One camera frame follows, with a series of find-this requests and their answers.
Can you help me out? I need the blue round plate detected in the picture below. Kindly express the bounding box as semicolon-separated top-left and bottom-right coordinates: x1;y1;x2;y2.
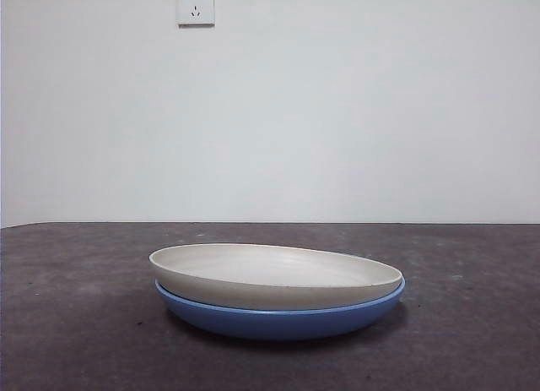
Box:
154;252;408;341

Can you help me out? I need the white wall power socket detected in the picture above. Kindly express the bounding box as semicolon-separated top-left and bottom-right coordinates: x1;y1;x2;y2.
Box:
176;0;215;28

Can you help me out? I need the white round plate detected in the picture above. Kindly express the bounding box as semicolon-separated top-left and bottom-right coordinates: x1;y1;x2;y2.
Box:
148;242;402;312

